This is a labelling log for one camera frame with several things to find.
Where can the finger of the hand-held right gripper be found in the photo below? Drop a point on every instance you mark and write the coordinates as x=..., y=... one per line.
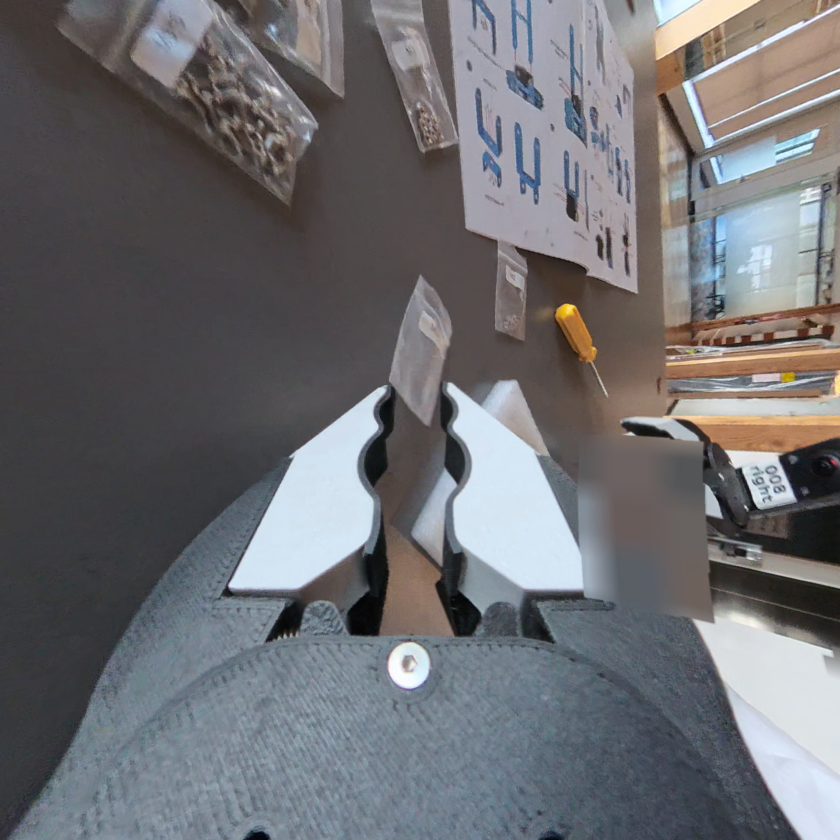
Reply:
x=676, y=430

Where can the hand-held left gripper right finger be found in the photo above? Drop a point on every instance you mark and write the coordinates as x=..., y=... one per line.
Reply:
x=518, y=525

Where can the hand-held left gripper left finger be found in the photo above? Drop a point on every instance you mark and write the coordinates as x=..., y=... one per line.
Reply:
x=308, y=525

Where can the clear bag with few screws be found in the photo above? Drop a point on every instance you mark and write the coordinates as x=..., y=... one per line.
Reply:
x=420, y=354

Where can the clear bag of tiny nuts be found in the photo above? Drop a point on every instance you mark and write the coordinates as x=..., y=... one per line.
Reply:
x=512, y=295

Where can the dark grey desk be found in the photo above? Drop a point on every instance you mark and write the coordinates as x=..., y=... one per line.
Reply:
x=164, y=328

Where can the white foam sheet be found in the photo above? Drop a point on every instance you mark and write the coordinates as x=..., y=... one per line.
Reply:
x=512, y=413

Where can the black metal case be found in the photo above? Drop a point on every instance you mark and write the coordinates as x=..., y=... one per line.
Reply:
x=774, y=590

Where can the robot assembly instruction sheet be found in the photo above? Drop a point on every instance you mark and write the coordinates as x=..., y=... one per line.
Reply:
x=525, y=216

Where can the clear plastic parts bag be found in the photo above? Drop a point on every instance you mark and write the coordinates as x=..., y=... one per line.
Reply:
x=229, y=111

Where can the clear bag of round nuts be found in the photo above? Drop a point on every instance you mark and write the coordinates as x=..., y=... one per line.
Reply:
x=420, y=85

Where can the clear bag of bronze screws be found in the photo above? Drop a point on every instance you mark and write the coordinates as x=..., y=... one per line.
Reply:
x=308, y=52

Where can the wooden rail frame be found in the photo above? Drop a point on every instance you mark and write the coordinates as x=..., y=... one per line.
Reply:
x=754, y=361

